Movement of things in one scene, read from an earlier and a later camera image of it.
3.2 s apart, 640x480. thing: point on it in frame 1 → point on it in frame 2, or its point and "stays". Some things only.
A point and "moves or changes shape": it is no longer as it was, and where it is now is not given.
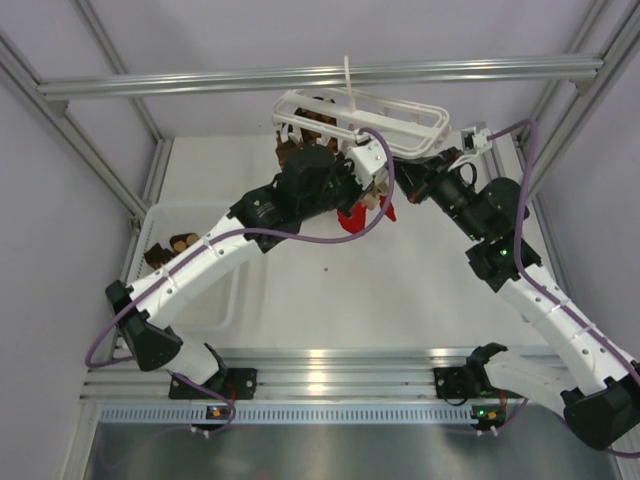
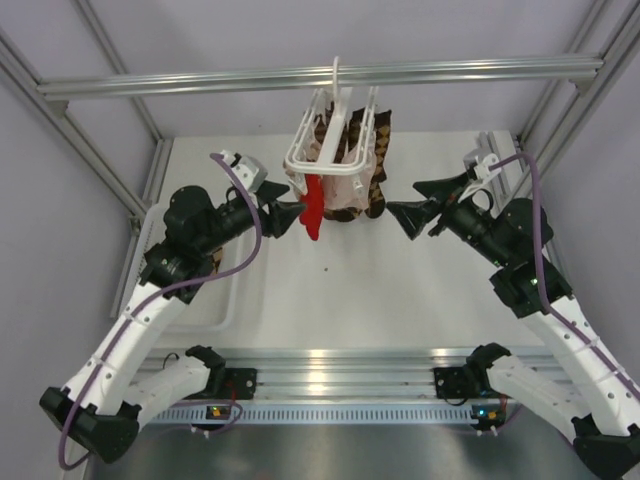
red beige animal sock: x=357 y=220 moves or changes shape
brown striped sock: x=284 y=150 → x=352 y=132
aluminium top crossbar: x=573 y=72 stays
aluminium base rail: x=292 y=373 stays
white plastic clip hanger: x=408 y=125 moves or changes shape
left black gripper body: x=351 y=190 → x=260 y=214
